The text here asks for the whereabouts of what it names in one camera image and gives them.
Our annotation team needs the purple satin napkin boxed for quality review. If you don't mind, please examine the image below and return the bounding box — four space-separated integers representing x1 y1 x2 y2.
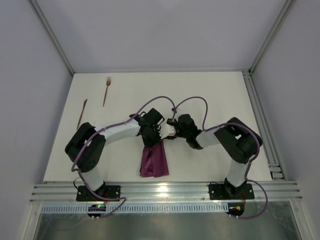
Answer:
139 141 169 178

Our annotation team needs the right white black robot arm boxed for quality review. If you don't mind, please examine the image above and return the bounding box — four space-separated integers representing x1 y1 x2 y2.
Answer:
166 114 263 200

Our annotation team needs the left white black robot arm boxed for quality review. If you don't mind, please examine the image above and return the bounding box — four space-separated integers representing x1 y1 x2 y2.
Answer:
65 108 169 197

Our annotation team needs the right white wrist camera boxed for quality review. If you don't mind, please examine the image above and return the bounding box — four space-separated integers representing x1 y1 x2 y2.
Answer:
171 107 182 121

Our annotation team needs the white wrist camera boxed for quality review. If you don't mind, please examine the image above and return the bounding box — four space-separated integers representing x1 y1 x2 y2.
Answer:
159 123 176 139
171 107 182 121

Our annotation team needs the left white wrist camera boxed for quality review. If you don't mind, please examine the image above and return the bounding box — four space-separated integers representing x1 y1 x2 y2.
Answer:
159 123 176 139

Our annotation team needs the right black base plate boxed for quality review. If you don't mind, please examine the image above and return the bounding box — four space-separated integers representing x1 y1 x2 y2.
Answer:
208 181 255 200

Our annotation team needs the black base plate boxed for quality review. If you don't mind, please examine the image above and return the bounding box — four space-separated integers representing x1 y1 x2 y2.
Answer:
76 185 121 202
208 181 255 200

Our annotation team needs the grey slotted cable duct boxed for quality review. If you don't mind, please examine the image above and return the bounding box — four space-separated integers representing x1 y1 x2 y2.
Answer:
40 202 229 215

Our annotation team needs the right side aluminium rail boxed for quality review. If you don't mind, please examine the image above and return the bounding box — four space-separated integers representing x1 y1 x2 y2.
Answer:
242 69 287 181

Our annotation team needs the aluminium rail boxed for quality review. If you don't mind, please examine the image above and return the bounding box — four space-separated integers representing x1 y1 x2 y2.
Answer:
29 181 303 204
242 69 287 181

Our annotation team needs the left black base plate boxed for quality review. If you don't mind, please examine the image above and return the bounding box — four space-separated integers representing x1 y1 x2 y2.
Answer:
76 185 121 202

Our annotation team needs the front aluminium rail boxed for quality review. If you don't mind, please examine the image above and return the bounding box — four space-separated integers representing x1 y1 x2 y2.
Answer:
29 181 303 204

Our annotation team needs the right corner aluminium post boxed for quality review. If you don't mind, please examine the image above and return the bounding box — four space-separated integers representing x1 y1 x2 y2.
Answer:
248 0 296 75

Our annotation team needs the corner aluminium post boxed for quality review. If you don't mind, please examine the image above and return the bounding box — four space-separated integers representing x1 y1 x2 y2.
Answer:
248 0 296 75
28 0 75 77

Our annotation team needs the left corner aluminium post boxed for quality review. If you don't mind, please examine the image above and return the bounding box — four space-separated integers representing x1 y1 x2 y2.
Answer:
28 0 75 77

